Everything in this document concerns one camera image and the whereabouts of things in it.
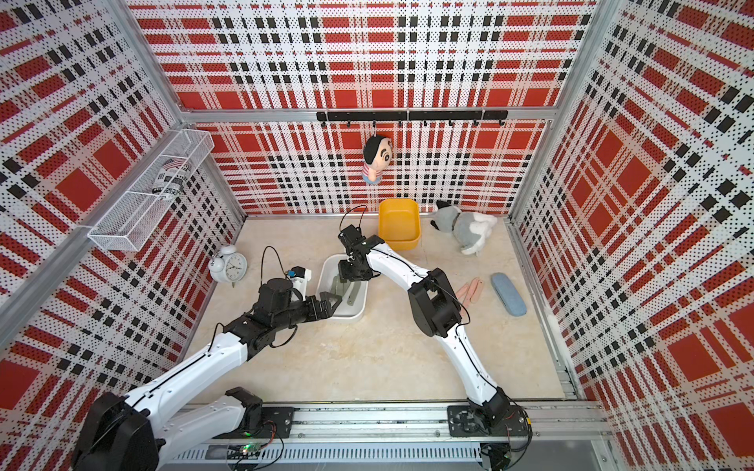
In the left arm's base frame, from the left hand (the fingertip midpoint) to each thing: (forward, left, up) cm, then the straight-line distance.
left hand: (335, 300), depth 82 cm
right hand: (+13, -2, -8) cm, 15 cm away
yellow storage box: (+42, -19, -13) cm, 48 cm away
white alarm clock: (+15, +38, -3) cm, 41 cm away
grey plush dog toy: (+30, -44, -4) cm, 54 cm away
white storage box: (+17, +6, -9) cm, 20 cm away
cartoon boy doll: (+39, -12, +21) cm, 46 cm away
